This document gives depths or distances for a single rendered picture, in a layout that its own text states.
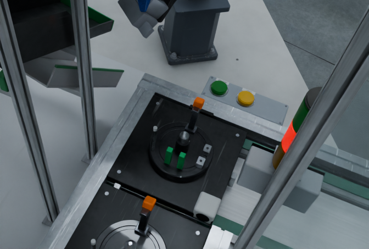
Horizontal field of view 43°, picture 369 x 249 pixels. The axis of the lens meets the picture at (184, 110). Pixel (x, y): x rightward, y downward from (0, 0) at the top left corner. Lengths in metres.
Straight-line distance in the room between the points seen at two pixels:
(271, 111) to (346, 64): 0.68
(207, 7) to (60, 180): 0.55
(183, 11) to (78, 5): 0.48
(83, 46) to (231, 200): 0.48
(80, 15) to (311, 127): 0.40
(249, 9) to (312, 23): 1.40
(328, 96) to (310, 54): 2.21
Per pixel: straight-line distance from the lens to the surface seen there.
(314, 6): 3.05
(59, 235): 0.97
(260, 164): 0.73
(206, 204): 0.96
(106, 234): 0.93
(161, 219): 0.96
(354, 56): 0.48
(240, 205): 1.06
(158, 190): 0.99
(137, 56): 1.34
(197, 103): 0.99
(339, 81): 0.51
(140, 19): 0.81
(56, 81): 0.87
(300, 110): 0.61
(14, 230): 1.09
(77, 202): 0.99
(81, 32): 0.80
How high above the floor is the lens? 1.85
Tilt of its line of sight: 54 degrees down
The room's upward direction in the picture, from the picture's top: 11 degrees clockwise
